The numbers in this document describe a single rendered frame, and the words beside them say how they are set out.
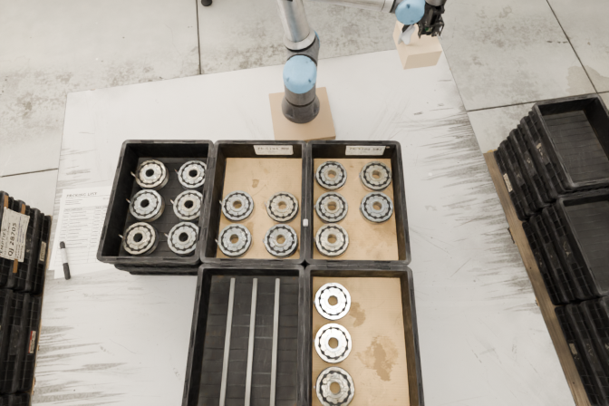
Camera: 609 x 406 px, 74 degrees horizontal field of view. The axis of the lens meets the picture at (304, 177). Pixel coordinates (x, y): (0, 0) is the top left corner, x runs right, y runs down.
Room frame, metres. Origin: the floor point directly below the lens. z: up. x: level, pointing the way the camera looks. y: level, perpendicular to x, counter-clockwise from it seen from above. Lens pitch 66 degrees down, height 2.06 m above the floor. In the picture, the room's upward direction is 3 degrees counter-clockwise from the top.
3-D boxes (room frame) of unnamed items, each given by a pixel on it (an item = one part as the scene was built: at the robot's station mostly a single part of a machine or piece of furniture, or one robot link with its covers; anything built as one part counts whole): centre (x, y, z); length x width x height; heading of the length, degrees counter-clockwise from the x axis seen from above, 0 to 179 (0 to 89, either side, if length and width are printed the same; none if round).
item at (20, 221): (0.54, 1.27, 0.41); 0.31 x 0.02 x 0.16; 6
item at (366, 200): (0.42, -0.22, 0.86); 0.10 x 0.10 x 0.01
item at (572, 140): (0.76, -1.17, 0.37); 0.40 x 0.30 x 0.45; 6
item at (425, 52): (1.00, -0.42, 0.94); 0.16 x 0.12 x 0.07; 6
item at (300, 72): (0.91, 0.00, 0.89); 0.13 x 0.12 x 0.14; 172
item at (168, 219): (0.47, 0.45, 0.87); 0.40 x 0.30 x 0.11; 176
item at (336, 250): (0.32, -0.07, 0.86); 0.10 x 0.10 x 0.01
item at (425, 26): (0.97, -0.43, 1.09); 0.09 x 0.08 x 0.12; 6
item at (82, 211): (0.46, 0.79, 0.70); 0.33 x 0.23 x 0.01; 6
